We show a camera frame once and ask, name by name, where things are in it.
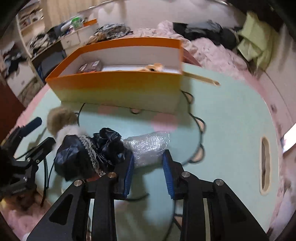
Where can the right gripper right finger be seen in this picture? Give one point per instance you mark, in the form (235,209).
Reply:
(210,209)

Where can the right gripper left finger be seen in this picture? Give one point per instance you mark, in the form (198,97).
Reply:
(87,207)

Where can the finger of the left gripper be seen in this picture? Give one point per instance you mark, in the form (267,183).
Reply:
(40,152)
(30,127)

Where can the black shiny garment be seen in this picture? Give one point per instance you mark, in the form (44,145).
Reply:
(84,156)

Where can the tan fluffy pompom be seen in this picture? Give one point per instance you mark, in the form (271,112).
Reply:
(59,117)

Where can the bubble wrap packet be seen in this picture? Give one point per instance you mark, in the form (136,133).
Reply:
(147,149)

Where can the beige doll figure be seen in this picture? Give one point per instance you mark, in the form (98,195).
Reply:
(156,67)

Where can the white grey fluffy pompom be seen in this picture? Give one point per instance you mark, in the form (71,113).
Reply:
(67,130)

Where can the mint green lap table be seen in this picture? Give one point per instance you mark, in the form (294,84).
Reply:
(236,121)

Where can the white desk with drawers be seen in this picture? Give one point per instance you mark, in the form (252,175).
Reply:
(49,57)

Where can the smartphone with lit screen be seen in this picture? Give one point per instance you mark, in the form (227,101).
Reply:
(289,139)

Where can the orange gradient cardboard box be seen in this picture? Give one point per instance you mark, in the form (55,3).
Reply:
(119,83)

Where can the patterned clothes pile on bed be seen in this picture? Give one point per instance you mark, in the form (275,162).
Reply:
(109,32)

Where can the dark red pillow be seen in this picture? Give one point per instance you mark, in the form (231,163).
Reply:
(188,58)

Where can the pink floral blanket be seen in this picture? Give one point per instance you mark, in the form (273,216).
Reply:
(205,52)

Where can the light green cloth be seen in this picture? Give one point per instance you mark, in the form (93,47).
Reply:
(257,42)

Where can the pile of dark clothes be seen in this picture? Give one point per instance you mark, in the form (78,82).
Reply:
(227,37)

